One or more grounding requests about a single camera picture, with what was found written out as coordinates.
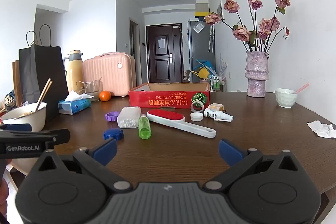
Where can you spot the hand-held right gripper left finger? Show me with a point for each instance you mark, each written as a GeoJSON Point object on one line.
{"type": "Point", "coordinates": [105, 151]}

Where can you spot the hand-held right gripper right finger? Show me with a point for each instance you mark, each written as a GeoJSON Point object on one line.
{"type": "Point", "coordinates": [231, 151]}

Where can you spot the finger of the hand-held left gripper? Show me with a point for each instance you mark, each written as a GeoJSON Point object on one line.
{"type": "Point", "coordinates": [59, 135]}
{"type": "Point", "coordinates": [18, 127]}

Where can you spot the blue bottle cap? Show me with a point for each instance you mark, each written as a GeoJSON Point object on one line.
{"type": "Point", "coordinates": [113, 133]}

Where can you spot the purple bottle cap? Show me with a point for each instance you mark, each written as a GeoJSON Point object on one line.
{"type": "Point", "coordinates": [112, 117]}

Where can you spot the clear plastic bead box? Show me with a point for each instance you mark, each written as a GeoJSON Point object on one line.
{"type": "Point", "coordinates": [128, 117]}

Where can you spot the white spray bottle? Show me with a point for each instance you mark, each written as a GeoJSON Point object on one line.
{"type": "Point", "coordinates": [212, 113]}

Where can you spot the green plastic bottle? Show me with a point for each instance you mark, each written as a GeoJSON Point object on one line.
{"type": "Point", "coordinates": [143, 128]}

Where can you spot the beige plug adapter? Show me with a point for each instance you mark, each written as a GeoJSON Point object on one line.
{"type": "Point", "coordinates": [216, 106]}

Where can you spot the white round lid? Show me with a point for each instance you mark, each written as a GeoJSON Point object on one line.
{"type": "Point", "coordinates": [197, 116]}

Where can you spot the white tape roll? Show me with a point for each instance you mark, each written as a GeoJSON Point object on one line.
{"type": "Point", "coordinates": [197, 107]}

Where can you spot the white red lint brush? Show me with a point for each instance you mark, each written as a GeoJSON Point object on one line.
{"type": "Point", "coordinates": [168, 117]}

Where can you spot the red cardboard box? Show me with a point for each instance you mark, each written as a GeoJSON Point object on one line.
{"type": "Point", "coordinates": [168, 102]}

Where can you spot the white enamel bowl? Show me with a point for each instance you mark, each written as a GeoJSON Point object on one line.
{"type": "Point", "coordinates": [26, 120]}

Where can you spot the rattan ball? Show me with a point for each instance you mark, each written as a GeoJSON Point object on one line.
{"type": "Point", "coordinates": [10, 102]}

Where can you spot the blue tissue pack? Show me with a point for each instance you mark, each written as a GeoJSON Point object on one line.
{"type": "Point", "coordinates": [74, 106]}

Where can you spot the wooden chopstick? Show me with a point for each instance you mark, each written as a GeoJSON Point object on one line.
{"type": "Point", "coordinates": [43, 92]}
{"type": "Point", "coordinates": [46, 94]}

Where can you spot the orange tangerine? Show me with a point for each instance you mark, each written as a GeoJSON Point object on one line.
{"type": "Point", "coordinates": [105, 96]}

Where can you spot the glass pitcher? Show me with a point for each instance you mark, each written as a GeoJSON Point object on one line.
{"type": "Point", "coordinates": [90, 87]}

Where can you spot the black paper bag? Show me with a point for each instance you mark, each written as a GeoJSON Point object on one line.
{"type": "Point", "coordinates": [44, 74]}

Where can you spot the yellow thermos jug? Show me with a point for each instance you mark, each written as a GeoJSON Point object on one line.
{"type": "Point", "coordinates": [74, 74]}

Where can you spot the small trolley with bottles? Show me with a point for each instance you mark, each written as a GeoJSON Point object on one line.
{"type": "Point", "coordinates": [216, 82]}

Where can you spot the white ribbed cup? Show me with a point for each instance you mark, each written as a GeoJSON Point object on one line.
{"type": "Point", "coordinates": [285, 99]}

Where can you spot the pink suitcase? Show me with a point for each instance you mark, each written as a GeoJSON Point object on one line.
{"type": "Point", "coordinates": [107, 74]}

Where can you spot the purple ceramic vase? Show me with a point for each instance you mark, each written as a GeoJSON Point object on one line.
{"type": "Point", "coordinates": [257, 74]}

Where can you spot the dried lavender bunch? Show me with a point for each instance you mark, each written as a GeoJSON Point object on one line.
{"type": "Point", "coordinates": [222, 65]}

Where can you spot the blue and yellow hangers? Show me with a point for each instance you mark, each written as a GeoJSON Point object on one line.
{"type": "Point", "coordinates": [203, 69]}

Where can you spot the crumpled white tissue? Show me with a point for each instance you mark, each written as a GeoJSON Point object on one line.
{"type": "Point", "coordinates": [323, 129]}

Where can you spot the pink spoon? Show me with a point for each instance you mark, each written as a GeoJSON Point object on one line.
{"type": "Point", "coordinates": [302, 88]}

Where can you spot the grey refrigerator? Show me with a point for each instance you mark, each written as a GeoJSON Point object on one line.
{"type": "Point", "coordinates": [200, 45]}

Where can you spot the dark brown door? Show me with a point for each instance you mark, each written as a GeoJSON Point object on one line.
{"type": "Point", "coordinates": [164, 56]}

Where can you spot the folded clear umbrella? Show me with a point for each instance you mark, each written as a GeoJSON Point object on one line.
{"type": "Point", "coordinates": [211, 39]}

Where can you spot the dried pink roses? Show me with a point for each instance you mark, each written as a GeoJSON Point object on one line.
{"type": "Point", "coordinates": [242, 32]}

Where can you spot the paper notice on door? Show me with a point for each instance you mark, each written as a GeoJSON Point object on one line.
{"type": "Point", "coordinates": [161, 43]}

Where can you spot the clear bag on refrigerator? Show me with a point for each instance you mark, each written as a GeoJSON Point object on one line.
{"type": "Point", "coordinates": [198, 27]}

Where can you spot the yellow box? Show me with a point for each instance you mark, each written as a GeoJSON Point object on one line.
{"type": "Point", "coordinates": [201, 13]}

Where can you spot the beige cardboard box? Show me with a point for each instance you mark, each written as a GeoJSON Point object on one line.
{"type": "Point", "coordinates": [202, 5]}

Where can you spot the wall calendar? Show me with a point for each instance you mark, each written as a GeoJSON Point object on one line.
{"type": "Point", "coordinates": [221, 8]}

